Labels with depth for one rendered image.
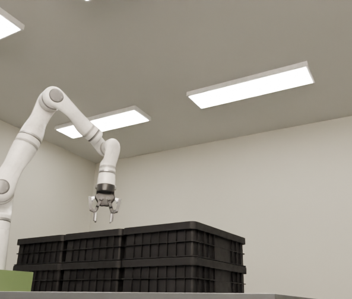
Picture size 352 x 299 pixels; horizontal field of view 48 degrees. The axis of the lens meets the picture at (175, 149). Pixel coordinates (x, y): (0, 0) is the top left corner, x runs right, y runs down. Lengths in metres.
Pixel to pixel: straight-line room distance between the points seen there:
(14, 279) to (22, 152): 0.45
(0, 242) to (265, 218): 3.80
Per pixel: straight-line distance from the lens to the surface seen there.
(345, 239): 4.69
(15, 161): 1.56
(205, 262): 1.31
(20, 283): 1.46
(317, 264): 4.70
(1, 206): 1.58
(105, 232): 1.49
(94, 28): 3.46
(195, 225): 1.28
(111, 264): 1.45
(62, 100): 1.67
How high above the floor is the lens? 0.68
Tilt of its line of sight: 21 degrees up
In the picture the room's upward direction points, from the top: 1 degrees clockwise
